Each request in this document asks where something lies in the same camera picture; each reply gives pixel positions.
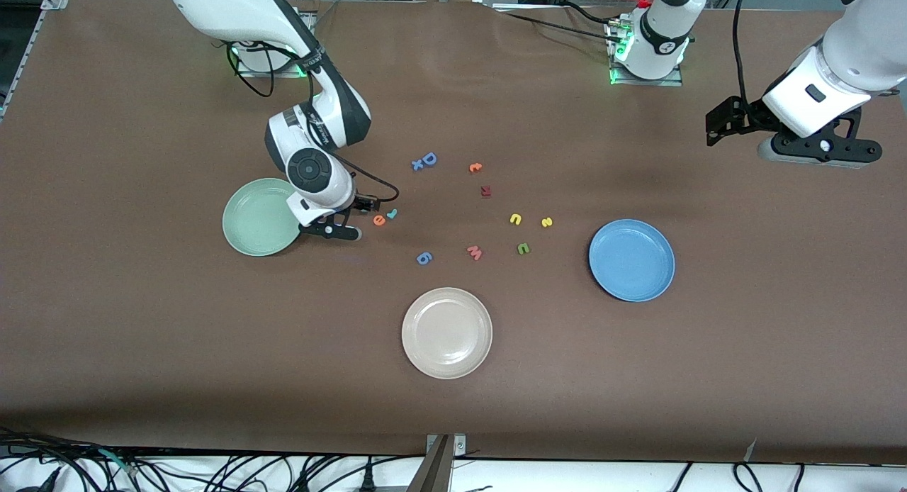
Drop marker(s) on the blue plate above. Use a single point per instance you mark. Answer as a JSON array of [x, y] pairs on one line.
[[631, 259]]

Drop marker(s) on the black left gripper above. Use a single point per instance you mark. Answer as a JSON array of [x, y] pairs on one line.
[[750, 115]]

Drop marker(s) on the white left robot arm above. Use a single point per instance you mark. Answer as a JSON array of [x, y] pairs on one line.
[[666, 31]]

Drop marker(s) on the dark support beam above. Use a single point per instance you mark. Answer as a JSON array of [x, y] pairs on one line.
[[432, 474]]

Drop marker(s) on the blue foam number 6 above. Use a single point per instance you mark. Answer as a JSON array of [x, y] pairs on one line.
[[423, 259]]

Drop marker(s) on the white paper tag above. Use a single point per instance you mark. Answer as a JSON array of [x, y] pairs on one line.
[[750, 453]]

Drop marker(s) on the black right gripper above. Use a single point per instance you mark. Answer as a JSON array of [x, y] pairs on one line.
[[359, 203]]

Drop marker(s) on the beige plate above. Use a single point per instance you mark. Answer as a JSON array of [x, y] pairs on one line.
[[446, 332]]

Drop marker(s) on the pale green plate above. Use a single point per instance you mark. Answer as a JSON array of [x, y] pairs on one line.
[[255, 222]]

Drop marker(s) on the silver table edge bracket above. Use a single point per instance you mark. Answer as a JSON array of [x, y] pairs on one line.
[[459, 446]]

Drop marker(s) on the blue foam letter D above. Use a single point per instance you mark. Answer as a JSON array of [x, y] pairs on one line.
[[425, 159]]

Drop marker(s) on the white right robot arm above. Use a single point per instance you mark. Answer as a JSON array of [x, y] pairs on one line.
[[234, 10]]

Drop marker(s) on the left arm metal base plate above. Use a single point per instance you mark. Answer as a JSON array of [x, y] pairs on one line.
[[648, 82]]

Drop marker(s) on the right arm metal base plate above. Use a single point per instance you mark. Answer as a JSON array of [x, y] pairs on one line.
[[273, 73]]

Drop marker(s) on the pink foam letter w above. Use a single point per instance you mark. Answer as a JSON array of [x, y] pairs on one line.
[[475, 253]]

